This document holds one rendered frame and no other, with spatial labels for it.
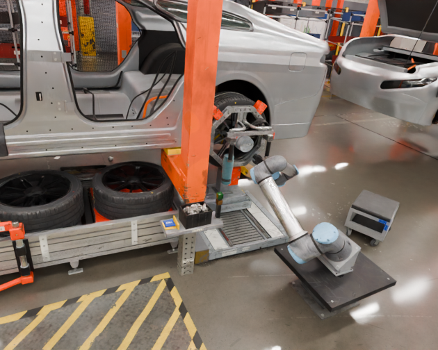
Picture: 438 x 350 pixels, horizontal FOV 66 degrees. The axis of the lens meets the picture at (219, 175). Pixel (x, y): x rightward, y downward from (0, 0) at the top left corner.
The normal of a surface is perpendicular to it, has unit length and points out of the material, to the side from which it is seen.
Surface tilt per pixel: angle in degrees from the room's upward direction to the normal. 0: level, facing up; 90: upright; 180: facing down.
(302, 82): 90
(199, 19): 90
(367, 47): 64
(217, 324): 0
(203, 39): 90
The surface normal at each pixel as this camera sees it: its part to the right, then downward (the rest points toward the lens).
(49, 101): 0.40, 0.45
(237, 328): 0.10, -0.88
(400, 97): -0.60, 0.30
